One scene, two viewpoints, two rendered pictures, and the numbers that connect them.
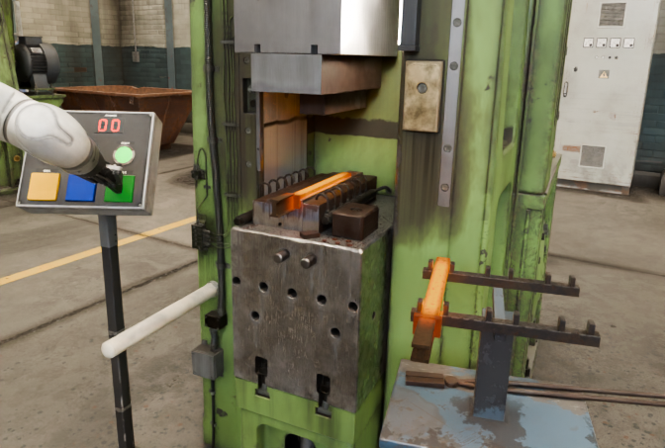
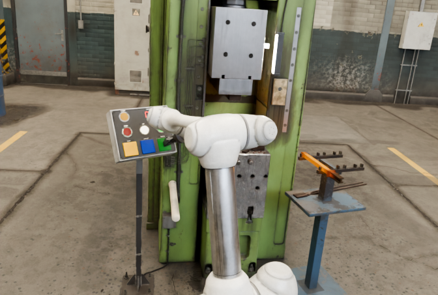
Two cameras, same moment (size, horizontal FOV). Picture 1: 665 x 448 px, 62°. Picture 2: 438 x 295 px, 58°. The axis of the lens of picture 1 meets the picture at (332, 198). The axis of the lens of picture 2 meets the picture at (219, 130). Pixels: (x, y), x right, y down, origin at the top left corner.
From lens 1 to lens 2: 1.63 m
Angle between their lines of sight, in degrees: 33
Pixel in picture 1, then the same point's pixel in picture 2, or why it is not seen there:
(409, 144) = (272, 110)
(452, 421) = (320, 204)
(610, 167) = not seen: hidden behind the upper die
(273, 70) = (230, 85)
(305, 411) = (240, 224)
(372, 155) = (227, 111)
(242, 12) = (217, 61)
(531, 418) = (336, 198)
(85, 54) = not seen: outside the picture
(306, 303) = (245, 178)
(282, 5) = (236, 60)
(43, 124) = not seen: hidden behind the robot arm
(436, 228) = (281, 140)
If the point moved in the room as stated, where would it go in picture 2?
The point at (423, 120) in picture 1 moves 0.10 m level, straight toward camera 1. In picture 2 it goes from (279, 101) to (288, 104)
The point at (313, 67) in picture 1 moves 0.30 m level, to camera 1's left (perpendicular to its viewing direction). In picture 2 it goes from (248, 84) to (205, 87)
